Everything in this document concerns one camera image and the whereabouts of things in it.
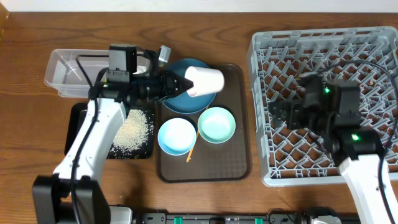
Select brown serving tray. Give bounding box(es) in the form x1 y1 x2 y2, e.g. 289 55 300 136
156 64 251 183

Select white pink cup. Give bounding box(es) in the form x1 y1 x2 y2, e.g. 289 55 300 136
185 66 224 97

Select black plastic tray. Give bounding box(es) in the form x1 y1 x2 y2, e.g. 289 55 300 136
63 103 157 160

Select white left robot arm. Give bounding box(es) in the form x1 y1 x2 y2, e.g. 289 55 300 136
32 68 140 223

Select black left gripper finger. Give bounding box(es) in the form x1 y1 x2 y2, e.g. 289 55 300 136
161 85 193 101
164 70 193 89

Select clear plastic bin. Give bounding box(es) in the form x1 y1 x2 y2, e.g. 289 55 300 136
44 49 152 99

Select light blue bowl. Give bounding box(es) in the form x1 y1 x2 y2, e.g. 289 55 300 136
157 118 197 156

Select mint green bowl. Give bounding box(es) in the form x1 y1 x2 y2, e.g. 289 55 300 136
197 107 236 144

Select orange chopstick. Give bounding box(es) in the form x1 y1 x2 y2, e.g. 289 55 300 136
186 106 209 163

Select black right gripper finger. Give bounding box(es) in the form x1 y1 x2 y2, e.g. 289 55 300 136
268 100 295 113
271 111 294 129

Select dark blue plate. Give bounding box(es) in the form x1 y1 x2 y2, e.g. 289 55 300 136
162 58 216 114

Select grey dishwasher rack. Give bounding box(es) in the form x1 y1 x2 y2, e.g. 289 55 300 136
247 26 397 187

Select white rice pile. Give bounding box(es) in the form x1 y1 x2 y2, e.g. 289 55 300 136
108 110 155 159

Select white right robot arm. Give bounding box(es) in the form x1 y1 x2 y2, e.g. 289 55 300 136
268 75 397 223

